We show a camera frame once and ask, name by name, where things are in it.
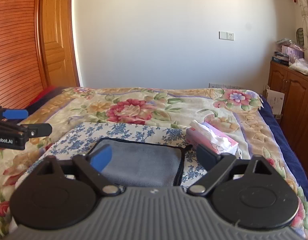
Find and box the pink box on cabinet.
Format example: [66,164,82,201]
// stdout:
[281,46,304,63]

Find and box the floral quilt bedspread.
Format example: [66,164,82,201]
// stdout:
[0,87,308,239]

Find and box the wooden slatted wardrobe door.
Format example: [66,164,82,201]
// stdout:
[0,0,47,108]

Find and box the blue floral white cloth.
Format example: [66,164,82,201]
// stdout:
[19,122,206,187]

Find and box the purple and grey towel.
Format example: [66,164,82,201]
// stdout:
[87,138,191,187]

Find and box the wall switch socket plate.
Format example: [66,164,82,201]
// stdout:
[219,31,235,41]

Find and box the wooden cabinet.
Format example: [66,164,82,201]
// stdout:
[268,61,308,176]

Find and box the pink tissue pack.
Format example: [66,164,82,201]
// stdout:
[185,120,238,155]

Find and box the plastic bag on cabinet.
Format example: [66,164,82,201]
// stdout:
[289,59,308,75]

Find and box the white paper bag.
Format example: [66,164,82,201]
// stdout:
[265,89,285,115]

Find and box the dark book stack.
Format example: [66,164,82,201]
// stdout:
[272,51,289,67]

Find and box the red blanket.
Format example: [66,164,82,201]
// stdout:
[28,86,57,106]

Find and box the wooden room door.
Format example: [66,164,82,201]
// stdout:
[40,0,80,87]

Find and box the dark blue bed sheet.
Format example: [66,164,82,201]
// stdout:
[260,96,308,201]

